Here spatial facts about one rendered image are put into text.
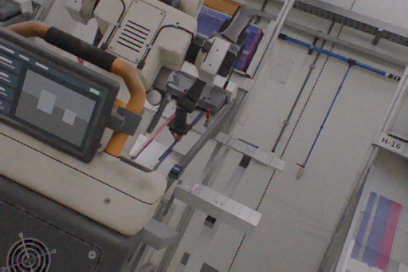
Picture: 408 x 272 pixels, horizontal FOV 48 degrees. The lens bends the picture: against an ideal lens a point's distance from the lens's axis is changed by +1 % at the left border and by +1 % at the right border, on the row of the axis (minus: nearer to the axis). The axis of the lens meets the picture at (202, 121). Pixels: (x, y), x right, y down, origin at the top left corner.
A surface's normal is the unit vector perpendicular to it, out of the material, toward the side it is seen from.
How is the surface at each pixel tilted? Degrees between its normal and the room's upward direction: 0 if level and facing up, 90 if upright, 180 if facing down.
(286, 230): 90
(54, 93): 115
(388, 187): 44
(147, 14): 82
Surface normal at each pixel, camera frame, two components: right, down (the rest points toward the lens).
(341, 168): -0.23, -0.18
